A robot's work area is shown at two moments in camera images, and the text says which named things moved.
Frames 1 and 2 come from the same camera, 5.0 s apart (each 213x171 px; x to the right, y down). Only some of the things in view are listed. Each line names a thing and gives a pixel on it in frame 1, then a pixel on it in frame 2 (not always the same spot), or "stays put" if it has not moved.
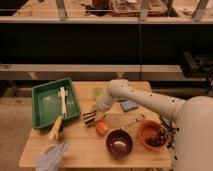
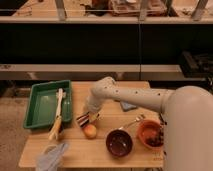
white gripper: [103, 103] -> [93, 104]
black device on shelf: [198, 65] stays put
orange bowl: [147, 131] stays put
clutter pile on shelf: [129, 8] stays put
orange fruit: [101, 128] -> [90, 131]
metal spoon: [141, 118] stays put
